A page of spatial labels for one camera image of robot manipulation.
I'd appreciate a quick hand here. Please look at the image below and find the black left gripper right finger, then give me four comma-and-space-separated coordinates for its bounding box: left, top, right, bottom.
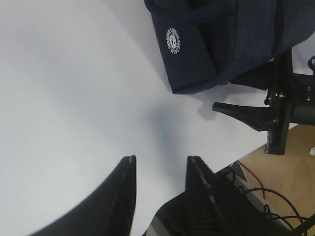
185, 156, 295, 236

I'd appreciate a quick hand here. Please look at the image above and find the black cable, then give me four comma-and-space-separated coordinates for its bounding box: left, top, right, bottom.
236, 185, 315, 232

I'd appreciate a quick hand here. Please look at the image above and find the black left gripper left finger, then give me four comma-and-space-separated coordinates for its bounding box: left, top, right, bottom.
34, 155, 136, 236

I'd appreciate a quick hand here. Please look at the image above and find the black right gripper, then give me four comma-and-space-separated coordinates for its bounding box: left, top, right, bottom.
212, 50, 293, 155

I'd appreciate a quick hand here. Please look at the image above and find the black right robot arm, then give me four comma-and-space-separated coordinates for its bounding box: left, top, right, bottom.
212, 50, 315, 155

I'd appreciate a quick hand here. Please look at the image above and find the navy blue fabric bag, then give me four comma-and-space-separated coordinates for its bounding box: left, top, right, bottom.
145, 0, 315, 94

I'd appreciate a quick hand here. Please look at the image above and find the red wire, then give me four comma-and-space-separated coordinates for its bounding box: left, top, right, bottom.
237, 161, 266, 200

